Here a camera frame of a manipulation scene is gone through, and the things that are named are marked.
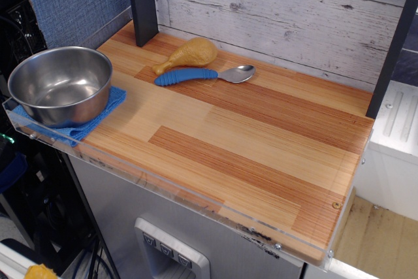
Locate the blue handled metal spoon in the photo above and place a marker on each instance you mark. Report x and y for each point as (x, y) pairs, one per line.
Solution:
(234, 75)

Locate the blue fabric panel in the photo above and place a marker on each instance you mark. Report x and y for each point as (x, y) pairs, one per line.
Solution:
(87, 23)

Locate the stainless steel bowl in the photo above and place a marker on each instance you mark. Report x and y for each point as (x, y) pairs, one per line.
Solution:
(62, 87)

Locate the yellow plastic chicken drumstick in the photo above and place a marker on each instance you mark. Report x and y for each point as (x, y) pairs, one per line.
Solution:
(196, 52)

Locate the blue folded cloth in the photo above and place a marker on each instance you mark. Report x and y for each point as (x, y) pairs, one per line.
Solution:
(71, 135)

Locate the silver cabinet with buttons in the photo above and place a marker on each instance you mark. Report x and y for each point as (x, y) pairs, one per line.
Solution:
(116, 203)

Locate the dark left frame post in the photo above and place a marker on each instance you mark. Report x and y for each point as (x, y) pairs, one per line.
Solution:
(145, 20)

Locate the dark frame post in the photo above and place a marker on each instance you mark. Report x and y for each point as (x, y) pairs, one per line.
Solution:
(145, 20)
(400, 34)

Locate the dark right frame post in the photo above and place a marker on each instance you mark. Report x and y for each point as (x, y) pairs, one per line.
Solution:
(400, 34)

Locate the white aluminium rail block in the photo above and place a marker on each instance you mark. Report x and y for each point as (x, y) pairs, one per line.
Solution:
(387, 174)

